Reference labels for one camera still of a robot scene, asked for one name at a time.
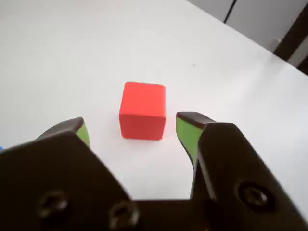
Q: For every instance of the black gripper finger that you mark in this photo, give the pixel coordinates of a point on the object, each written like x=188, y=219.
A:
x=48, y=173
x=235, y=163

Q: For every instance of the red cube block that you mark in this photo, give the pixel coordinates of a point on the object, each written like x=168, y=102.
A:
x=143, y=113

